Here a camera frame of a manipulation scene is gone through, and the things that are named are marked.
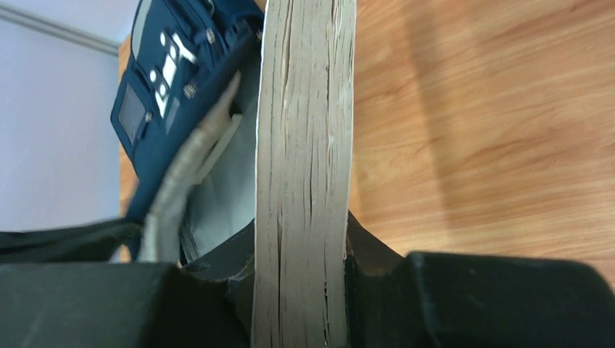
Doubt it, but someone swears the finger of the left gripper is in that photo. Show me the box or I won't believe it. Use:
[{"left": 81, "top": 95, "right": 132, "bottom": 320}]
[{"left": 1, "top": 218, "right": 142, "bottom": 264}]

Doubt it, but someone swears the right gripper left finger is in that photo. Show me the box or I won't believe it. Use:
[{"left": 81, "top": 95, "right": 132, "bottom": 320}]
[{"left": 1, "top": 226, "right": 254, "bottom": 347}]

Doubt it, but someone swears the orange Treehouse book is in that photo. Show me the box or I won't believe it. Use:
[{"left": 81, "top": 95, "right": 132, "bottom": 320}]
[{"left": 251, "top": 1, "right": 357, "bottom": 347}]

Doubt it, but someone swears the navy blue student backpack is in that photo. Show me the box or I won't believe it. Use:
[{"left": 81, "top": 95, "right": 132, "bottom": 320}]
[{"left": 110, "top": 0, "right": 266, "bottom": 264}]

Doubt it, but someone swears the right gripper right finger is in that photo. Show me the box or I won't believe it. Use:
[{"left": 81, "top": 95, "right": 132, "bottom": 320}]
[{"left": 346, "top": 216, "right": 614, "bottom": 347}]

